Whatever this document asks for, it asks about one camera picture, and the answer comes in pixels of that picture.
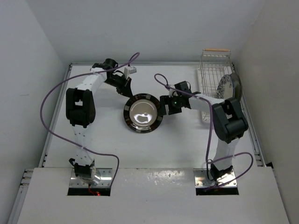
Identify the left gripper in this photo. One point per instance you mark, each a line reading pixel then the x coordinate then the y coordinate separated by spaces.
pixel 125 88

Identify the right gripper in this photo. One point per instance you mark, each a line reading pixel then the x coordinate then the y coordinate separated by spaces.
pixel 165 100

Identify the black rimmed patterned plate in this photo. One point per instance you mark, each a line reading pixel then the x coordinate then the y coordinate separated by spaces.
pixel 140 113

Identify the blue floral plate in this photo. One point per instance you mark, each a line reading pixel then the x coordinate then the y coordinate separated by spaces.
pixel 225 88

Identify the grey rimmed cream plate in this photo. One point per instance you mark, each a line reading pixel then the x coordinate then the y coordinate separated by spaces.
pixel 237 86

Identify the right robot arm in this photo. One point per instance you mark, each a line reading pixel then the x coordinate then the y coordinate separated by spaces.
pixel 227 121

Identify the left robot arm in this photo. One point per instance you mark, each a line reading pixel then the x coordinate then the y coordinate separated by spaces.
pixel 81 111

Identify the white drip tray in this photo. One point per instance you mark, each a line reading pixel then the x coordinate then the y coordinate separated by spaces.
pixel 209 78

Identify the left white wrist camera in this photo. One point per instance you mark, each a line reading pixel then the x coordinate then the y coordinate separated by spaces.
pixel 128 70

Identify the white wire dish rack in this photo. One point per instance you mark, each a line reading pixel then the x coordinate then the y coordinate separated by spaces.
pixel 219 57

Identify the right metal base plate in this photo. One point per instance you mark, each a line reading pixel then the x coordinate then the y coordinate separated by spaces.
pixel 202 181

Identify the metal base plate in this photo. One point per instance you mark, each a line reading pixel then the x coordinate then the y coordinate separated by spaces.
pixel 101 178
pixel 202 181

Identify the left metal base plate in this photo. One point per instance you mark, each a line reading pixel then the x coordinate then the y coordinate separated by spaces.
pixel 101 178

